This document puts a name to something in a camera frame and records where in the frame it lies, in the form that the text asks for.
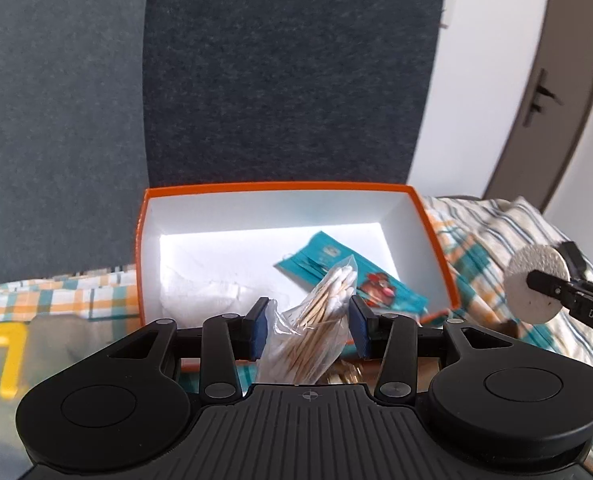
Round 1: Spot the brown door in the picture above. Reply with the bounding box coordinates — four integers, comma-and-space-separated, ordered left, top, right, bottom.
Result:
484, 0, 593, 210

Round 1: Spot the orange cardboard box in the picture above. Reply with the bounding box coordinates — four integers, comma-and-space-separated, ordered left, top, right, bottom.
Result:
135, 182, 460, 324

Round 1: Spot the teal packet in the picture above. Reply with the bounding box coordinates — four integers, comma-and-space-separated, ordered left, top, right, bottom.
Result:
274, 230, 430, 319

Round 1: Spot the clear plastic storage box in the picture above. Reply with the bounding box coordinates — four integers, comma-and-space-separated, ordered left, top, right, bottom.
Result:
0, 313, 142, 480

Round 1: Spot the cotton swab bag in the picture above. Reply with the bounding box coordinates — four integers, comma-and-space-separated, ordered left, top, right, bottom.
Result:
255, 256, 358, 386

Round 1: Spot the olive red-striped pouch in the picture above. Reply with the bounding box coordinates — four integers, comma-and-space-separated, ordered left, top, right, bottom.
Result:
321, 359, 381, 388

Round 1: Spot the dark grey headboard panel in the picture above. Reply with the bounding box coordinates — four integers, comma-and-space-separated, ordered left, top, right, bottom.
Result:
144, 0, 443, 186

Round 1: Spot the black charger with cable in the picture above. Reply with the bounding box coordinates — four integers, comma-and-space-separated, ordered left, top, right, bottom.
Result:
557, 240, 587, 281

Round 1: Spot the white round cotton pad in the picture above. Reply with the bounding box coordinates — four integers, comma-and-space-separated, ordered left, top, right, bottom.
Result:
503, 245, 571, 324

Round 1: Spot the light grey headboard panel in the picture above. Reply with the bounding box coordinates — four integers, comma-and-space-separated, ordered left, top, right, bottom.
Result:
0, 0, 149, 282

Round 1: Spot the plaid blanket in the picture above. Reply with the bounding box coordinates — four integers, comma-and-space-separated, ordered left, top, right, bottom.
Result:
0, 194, 593, 480

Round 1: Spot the black door handle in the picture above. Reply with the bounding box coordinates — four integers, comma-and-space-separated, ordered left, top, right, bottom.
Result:
522, 68, 563, 128

